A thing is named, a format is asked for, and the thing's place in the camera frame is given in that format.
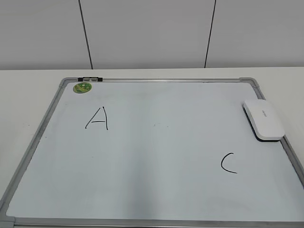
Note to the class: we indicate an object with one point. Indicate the green round magnet sticker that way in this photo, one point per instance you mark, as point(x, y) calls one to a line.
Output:
point(82, 88)

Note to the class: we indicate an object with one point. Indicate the white whiteboard eraser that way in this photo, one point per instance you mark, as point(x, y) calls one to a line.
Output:
point(264, 120)

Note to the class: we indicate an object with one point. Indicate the white framed whiteboard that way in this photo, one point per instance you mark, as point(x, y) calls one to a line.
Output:
point(154, 153)

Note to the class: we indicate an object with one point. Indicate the black metal hanging clip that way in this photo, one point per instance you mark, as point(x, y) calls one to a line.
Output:
point(90, 79)

